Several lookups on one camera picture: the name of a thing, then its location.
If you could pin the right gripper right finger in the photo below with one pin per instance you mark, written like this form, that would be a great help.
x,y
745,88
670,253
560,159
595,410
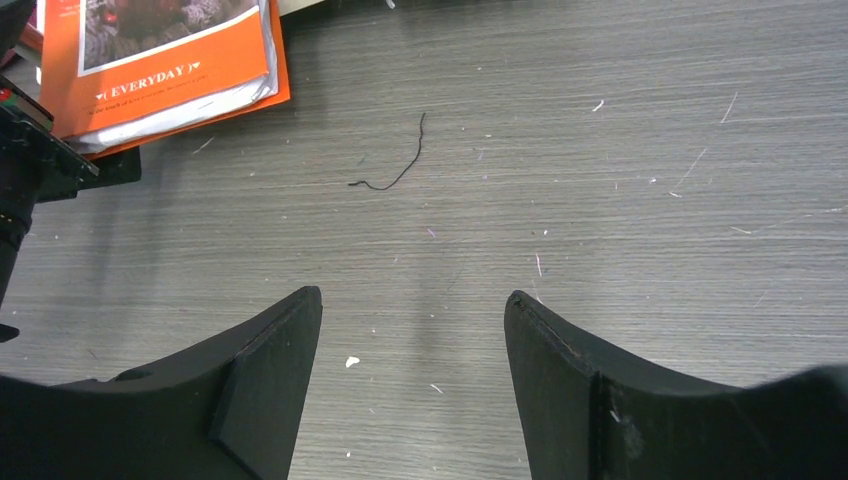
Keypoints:
x,y
592,410

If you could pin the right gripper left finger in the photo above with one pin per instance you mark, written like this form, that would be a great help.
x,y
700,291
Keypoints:
x,y
228,407

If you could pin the orange book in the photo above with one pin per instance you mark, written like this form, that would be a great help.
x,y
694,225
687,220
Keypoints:
x,y
117,74

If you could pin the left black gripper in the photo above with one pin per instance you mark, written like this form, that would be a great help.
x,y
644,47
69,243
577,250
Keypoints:
x,y
37,166

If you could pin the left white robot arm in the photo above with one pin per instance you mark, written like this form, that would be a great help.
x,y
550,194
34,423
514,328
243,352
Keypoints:
x,y
16,222

